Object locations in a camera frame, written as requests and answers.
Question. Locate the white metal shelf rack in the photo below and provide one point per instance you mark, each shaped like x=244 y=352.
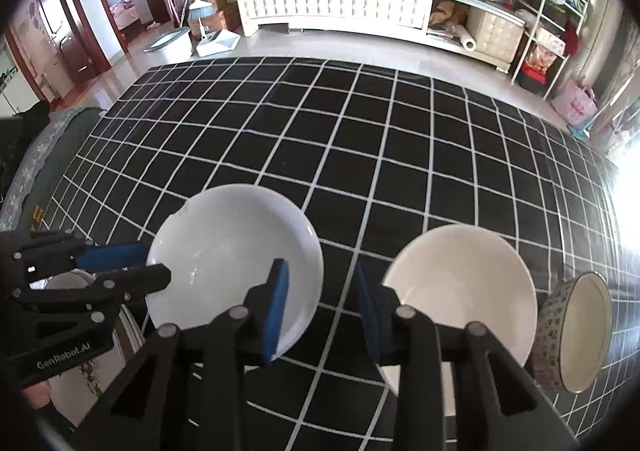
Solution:
x=547 y=36

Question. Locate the floral patterned rim bowl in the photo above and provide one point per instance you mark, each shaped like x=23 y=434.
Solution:
x=582 y=331

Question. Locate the white paper roll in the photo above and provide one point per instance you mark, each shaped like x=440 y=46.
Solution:
x=467 y=40

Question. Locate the white tufted television cabinet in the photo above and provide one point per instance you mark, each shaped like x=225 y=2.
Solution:
x=325 y=6

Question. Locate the cardboard box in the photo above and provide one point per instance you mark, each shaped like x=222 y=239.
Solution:
x=222 y=16

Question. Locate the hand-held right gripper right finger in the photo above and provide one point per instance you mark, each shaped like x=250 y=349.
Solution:
x=375 y=316

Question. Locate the person's left hand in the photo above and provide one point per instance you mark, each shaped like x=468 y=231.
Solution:
x=37 y=393

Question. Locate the leaning wooden sticks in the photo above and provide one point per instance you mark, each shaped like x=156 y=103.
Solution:
x=170 y=1

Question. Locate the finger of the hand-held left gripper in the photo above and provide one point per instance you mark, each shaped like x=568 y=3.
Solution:
x=135 y=278
x=112 y=257

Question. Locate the standing air conditioner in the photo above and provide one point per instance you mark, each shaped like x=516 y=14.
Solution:
x=602 y=26

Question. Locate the white plate with brown flowers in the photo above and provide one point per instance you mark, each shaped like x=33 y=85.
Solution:
x=107 y=376

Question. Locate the white bowl with pink flowers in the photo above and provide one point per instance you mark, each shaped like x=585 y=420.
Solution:
x=225 y=241

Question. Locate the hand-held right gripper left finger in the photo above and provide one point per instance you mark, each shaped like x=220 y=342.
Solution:
x=276 y=311

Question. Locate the white dustpan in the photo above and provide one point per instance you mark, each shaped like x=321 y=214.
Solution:
x=217 y=43

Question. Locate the cream white bowl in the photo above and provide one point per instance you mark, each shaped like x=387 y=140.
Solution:
x=460 y=281

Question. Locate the white mop bucket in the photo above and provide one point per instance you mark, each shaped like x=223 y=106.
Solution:
x=170 y=48

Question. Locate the dark wooden door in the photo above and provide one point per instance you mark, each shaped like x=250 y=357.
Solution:
x=65 y=31

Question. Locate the pink bag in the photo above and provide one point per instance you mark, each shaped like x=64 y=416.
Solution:
x=575 y=106

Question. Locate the black cloth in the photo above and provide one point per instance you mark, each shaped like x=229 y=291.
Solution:
x=20 y=131

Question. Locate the grey embroidered sofa cover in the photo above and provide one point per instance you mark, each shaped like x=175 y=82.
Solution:
x=45 y=156

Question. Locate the black white checked tablecloth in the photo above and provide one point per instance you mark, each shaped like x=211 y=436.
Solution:
x=350 y=156

